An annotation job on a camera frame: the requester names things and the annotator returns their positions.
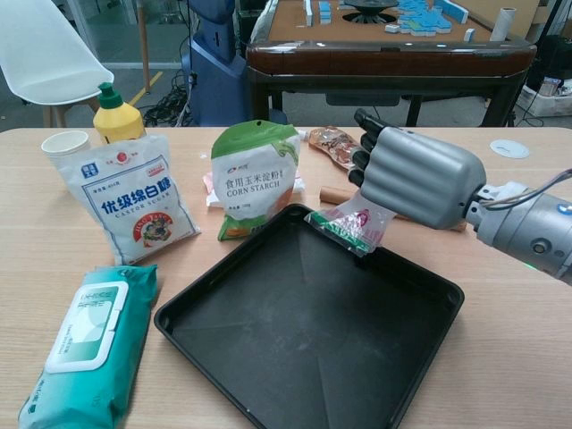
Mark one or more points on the white chair wooden legs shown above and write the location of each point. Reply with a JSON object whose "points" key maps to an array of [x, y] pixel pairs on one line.
{"points": [[44, 58]]}

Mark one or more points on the black mahjong table dome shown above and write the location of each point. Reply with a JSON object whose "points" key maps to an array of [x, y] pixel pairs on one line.
{"points": [[368, 9]]}

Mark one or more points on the green white corn starch bag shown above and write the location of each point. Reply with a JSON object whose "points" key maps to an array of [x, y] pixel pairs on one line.
{"points": [[250, 183]]}

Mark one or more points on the small pink snack packet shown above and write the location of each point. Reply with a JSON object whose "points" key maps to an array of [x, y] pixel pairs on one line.
{"points": [[357, 223]]}

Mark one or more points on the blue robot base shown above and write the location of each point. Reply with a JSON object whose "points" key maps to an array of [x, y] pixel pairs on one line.
{"points": [[214, 80]]}

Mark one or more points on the black square tray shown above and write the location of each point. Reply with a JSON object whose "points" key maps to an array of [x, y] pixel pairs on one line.
{"points": [[304, 335]]}

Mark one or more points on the white paper cup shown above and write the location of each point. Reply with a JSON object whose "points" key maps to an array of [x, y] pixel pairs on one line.
{"points": [[64, 145]]}

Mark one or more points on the pink white wipes pack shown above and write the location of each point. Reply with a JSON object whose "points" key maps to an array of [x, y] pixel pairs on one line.
{"points": [[209, 192]]}

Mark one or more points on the white castor sugar bag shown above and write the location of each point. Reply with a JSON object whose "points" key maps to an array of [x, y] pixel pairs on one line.
{"points": [[134, 201]]}

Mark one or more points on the teal wet wipes pack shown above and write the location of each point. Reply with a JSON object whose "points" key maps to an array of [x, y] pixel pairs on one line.
{"points": [[89, 348]]}

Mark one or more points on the brown bread package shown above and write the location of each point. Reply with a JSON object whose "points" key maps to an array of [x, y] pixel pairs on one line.
{"points": [[333, 145]]}

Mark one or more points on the blue mahjong tile row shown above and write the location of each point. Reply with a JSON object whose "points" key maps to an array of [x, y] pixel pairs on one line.
{"points": [[308, 11]]}

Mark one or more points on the brown mahjong table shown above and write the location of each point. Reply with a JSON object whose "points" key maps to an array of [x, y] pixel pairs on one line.
{"points": [[384, 62]]}

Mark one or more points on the blue mahjong tile heap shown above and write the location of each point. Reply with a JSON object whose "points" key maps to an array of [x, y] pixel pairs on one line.
{"points": [[429, 18]]}

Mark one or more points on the white cardboard box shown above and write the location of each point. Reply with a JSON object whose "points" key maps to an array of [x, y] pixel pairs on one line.
{"points": [[547, 100]]}

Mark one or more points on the yellow bottle green cap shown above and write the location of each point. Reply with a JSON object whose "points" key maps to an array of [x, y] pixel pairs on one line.
{"points": [[118, 123]]}

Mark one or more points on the wooden rolling pin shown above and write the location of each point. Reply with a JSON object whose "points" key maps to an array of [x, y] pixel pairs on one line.
{"points": [[335, 195]]}

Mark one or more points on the blue mahjong tile stack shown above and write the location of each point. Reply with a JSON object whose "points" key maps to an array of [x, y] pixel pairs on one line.
{"points": [[325, 11]]}

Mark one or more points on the white paper roll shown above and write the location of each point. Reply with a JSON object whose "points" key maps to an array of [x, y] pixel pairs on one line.
{"points": [[504, 24]]}

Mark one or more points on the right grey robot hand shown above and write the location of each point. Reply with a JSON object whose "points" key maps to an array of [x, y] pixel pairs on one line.
{"points": [[420, 179]]}

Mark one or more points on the white round grommet cover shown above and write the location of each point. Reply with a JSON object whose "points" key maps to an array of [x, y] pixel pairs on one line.
{"points": [[509, 148]]}

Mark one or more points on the blue white mahjong tile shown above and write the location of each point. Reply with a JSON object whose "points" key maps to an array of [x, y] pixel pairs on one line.
{"points": [[469, 34], [392, 29]]}

